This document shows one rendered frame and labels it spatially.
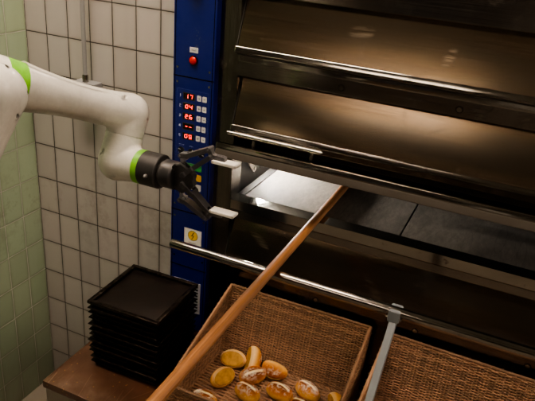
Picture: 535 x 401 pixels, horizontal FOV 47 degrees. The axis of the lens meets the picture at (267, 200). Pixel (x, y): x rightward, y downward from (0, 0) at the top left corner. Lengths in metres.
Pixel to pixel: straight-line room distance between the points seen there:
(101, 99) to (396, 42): 0.86
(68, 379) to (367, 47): 1.51
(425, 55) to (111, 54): 1.11
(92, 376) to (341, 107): 1.28
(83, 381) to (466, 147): 1.51
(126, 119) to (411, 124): 0.85
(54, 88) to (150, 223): 1.05
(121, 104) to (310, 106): 0.66
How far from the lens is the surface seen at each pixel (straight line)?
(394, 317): 1.75
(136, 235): 2.55
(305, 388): 2.26
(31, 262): 2.90
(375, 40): 1.92
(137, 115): 1.67
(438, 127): 1.94
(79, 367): 2.43
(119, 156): 1.67
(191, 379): 2.29
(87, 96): 1.60
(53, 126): 2.63
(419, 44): 1.89
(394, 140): 1.95
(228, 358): 2.36
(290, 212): 2.18
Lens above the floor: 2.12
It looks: 25 degrees down
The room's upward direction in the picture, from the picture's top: 5 degrees clockwise
